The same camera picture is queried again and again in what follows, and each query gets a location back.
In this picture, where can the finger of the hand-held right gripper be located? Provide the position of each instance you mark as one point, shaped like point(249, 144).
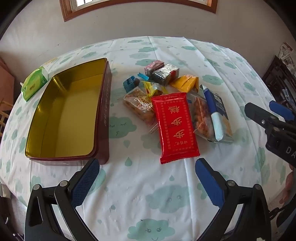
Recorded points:
point(279, 109)
point(256, 113)

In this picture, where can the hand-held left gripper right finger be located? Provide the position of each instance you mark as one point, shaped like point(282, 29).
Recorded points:
point(209, 183)

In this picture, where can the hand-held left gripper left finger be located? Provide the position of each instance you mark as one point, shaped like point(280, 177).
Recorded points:
point(85, 183)

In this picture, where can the navy cracker packet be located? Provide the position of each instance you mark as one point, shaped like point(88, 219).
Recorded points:
point(201, 115)

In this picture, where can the large red snack packet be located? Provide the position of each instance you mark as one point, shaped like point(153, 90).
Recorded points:
point(175, 125)

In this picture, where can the maroon tin box gold inside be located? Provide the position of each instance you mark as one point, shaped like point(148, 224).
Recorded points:
point(69, 111)

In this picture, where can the orange yellow snack packet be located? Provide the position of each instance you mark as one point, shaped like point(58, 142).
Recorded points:
point(185, 83)

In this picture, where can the clear orange rice cracker packet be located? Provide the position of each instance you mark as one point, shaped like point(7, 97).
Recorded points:
point(138, 106)

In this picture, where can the silver black snack packet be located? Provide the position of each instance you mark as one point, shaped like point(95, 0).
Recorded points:
point(164, 74)

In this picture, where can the yellow candy packet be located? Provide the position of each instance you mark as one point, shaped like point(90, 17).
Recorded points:
point(151, 89)

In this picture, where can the blue snack packet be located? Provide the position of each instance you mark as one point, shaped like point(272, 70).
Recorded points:
point(129, 83)

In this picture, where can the pink snack packet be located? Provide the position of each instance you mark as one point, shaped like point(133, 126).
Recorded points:
point(152, 66)

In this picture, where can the small blue orange candy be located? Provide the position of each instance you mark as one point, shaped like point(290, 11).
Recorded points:
point(142, 75)

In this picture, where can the person's right hand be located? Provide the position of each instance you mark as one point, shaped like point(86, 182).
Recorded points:
point(291, 184)

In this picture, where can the dark wooden cabinet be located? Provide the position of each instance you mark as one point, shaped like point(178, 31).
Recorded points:
point(277, 74)

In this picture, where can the cloud printed tablecloth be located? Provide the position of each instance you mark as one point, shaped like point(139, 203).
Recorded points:
point(138, 185)

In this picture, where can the newspaper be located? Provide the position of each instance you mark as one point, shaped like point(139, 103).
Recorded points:
point(286, 55)

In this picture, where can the light wooden stool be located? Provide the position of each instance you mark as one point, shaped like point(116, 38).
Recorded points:
point(3, 115)

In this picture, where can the green tissue pack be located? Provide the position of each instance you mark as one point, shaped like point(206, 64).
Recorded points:
point(34, 83)

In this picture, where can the brown wooden window frame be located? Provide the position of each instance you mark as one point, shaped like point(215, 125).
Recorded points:
point(67, 11)

